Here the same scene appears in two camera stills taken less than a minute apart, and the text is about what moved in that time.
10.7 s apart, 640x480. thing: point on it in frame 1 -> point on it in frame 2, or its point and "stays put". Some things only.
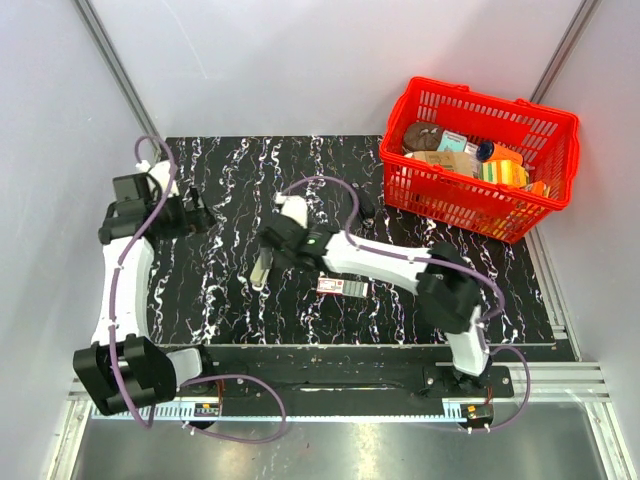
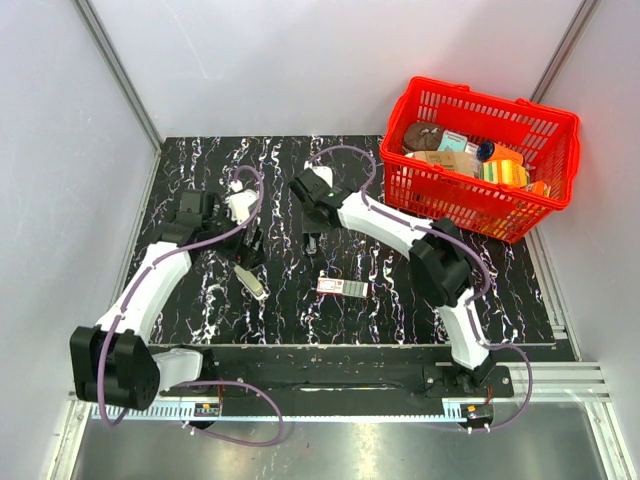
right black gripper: x=307 y=230 -> x=307 y=224
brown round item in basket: x=422 y=136 stays put
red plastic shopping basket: x=547 y=138 stays put
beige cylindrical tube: x=261 y=269 -> x=250 y=282
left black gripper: x=197 y=221 -> x=244 y=255
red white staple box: x=342 y=287 stays put
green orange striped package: x=504 y=172 stays put
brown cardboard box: x=454 y=161 stays put
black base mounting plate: x=352 y=374 stays put
